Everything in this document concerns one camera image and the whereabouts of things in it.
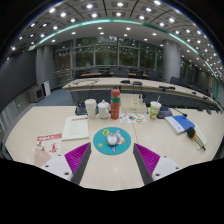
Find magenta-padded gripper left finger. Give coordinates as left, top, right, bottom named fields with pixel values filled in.
left=43, top=142, right=92, bottom=186

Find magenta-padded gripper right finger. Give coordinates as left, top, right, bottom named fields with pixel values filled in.
left=132, top=143, right=183, bottom=186

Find round teal mouse pad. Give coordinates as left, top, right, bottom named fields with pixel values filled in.
left=92, top=126, right=132, bottom=156

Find white printed paper document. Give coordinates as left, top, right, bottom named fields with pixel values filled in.
left=61, top=115, right=90, bottom=141

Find red and white pamphlet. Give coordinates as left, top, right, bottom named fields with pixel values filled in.
left=33, top=132, right=63, bottom=168

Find colourful printed leaflet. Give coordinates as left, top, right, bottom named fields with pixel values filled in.
left=119, top=112, right=147, bottom=125

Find black conference microphone unit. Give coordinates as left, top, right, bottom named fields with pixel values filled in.
left=157, top=105, right=188, bottom=120
left=75, top=105, right=88, bottom=116

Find blue and white book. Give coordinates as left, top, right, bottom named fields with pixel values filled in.
left=164, top=114, right=196, bottom=135

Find green printed paper cup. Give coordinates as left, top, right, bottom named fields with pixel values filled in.
left=149, top=96, right=163, bottom=120

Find black foam handheld microphone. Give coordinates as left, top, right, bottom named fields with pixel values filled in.
left=186, top=126, right=207, bottom=152

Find stacked white paper cups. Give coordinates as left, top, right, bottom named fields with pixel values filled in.
left=84, top=98, right=98, bottom=120

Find cream paper notepad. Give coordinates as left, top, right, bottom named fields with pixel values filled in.
left=191, top=124, right=208, bottom=149

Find red thermos bottle green band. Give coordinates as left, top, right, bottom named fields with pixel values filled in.
left=110, top=88, right=121, bottom=120

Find grey box cabinet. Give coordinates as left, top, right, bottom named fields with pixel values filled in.
left=28, top=85, right=45, bottom=104

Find long curved conference table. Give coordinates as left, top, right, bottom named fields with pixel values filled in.
left=62, top=77, right=223, bottom=111

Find dark office chairs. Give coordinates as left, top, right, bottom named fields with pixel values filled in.
left=74, top=66, right=221, bottom=101

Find ceiling lights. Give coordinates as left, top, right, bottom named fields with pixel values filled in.
left=9, top=0, right=224, bottom=68

